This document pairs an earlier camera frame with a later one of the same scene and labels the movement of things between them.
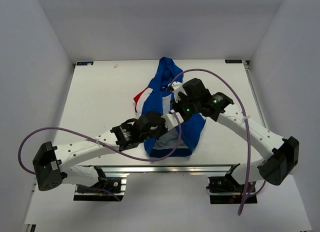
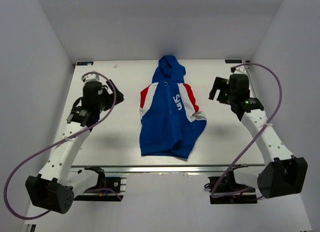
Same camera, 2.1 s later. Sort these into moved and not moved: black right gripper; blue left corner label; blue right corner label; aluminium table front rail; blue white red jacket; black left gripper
Moved: black right gripper; black left gripper
Not moved: aluminium table front rail; blue white red jacket; blue left corner label; blue right corner label
